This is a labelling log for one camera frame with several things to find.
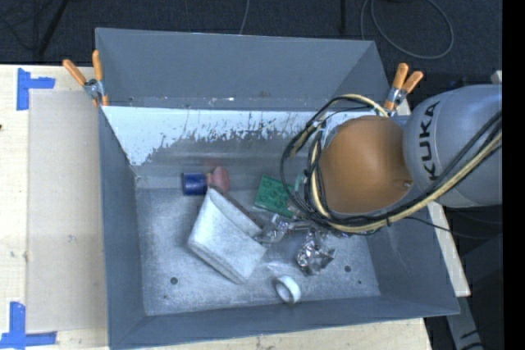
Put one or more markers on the green flat dotted board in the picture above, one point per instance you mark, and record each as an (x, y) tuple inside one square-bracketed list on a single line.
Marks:
[(272, 193)]

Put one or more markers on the grey metal bin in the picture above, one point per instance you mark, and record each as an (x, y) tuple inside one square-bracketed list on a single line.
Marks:
[(172, 242)]

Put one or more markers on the blue cylinder cup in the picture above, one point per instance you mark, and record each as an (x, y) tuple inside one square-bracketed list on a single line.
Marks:
[(193, 183)]

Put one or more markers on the crumpled clear plastic piece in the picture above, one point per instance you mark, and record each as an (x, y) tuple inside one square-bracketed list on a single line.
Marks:
[(313, 256)]

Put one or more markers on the pink toy figure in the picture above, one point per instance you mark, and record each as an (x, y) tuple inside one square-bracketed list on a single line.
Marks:
[(220, 177)]

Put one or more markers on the white foam block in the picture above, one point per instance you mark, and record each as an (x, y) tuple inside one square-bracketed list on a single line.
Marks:
[(225, 237)]

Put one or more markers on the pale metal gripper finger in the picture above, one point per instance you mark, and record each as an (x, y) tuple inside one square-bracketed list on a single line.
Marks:
[(270, 235), (282, 223)]

